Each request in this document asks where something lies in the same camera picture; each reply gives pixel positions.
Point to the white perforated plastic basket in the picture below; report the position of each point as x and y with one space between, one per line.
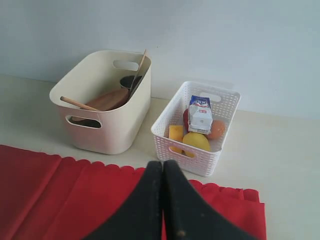
224 103

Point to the red sausage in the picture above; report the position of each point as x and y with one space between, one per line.
186 119

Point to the blue white milk carton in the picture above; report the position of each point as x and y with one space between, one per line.
200 116

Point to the stainless steel cup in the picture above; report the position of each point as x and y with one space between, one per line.
126 82

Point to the red scalloped table cloth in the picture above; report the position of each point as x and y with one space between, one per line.
49 197

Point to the wooden chopstick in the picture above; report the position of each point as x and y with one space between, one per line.
136 74
78 104

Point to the brown egg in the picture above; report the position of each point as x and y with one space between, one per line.
218 128

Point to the brown wooden plate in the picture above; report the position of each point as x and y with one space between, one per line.
110 101

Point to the yellow lemon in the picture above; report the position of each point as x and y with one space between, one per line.
197 140

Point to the cream plastic bin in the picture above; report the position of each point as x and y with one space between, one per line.
109 132

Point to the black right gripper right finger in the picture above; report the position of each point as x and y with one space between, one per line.
187 216

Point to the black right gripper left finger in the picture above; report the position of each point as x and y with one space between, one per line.
140 215

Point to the yellow cheese wedge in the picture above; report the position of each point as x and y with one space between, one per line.
176 133

